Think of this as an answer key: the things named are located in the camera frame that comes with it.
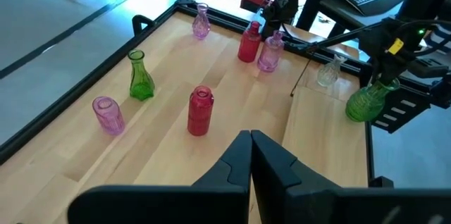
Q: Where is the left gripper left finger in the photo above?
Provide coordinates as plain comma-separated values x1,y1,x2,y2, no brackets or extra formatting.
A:
68,130,253,224

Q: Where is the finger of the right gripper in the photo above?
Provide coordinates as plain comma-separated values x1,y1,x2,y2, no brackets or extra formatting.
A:
373,61,388,84
387,61,402,86

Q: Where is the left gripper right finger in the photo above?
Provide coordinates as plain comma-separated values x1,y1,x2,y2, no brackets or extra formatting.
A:
252,130,451,224

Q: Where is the green round ribbed vase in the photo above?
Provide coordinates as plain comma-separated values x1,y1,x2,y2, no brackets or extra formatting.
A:
345,77,402,123

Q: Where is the clear swirl-ribbed glass vase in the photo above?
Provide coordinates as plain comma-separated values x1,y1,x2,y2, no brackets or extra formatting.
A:
316,54,348,88

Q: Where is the red ribbed cylinder vase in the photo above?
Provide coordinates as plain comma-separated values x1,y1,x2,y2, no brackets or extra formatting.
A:
187,85,215,137

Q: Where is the pink glass dish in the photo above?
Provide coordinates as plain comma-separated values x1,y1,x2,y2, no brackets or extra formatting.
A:
257,30,285,73

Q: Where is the red glass bottle vase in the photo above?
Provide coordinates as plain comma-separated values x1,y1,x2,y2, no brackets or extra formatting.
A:
237,20,263,63

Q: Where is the pink ribbed cylinder vase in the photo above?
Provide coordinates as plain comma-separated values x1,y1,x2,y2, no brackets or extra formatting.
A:
92,96,126,136

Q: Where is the green faceted cone vase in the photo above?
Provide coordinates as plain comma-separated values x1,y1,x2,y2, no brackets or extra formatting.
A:
127,49,156,102

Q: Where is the pink glass bowl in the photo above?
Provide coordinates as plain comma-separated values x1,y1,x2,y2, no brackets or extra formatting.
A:
192,2,211,40

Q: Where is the light wooden shelf board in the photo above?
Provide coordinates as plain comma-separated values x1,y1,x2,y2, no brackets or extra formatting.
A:
280,85,371,188

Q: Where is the dark computer desk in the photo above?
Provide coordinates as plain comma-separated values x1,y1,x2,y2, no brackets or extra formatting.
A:
295,0,424,33

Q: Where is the black slotted bracket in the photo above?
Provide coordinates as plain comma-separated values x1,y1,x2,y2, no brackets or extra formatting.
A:
371,58,451,135

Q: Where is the black frame bracket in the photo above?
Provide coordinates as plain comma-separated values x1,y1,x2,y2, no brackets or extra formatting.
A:
131,14,156,37

